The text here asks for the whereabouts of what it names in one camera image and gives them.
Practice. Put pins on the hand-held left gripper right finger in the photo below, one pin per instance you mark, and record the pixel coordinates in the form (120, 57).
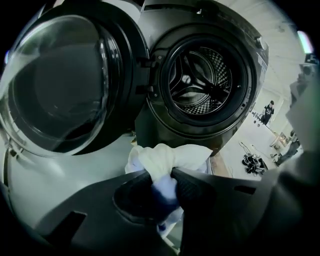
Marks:
(225, 212)

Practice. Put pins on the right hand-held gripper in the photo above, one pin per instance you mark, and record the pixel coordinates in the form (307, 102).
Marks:
(308, 80)

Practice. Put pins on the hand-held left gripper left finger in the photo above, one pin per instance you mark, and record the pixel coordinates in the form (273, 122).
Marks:
(105, 220)

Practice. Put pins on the lavender clothes garment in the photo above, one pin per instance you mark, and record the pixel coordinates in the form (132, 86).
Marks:
(165, 192)

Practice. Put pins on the white clothes garment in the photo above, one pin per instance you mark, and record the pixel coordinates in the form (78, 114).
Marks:
(170, 157)

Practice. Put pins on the round washing machine door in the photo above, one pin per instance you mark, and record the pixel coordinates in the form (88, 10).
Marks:
(62, 82)

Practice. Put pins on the person's white shirt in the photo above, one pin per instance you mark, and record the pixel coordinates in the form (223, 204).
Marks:
(307, 125)

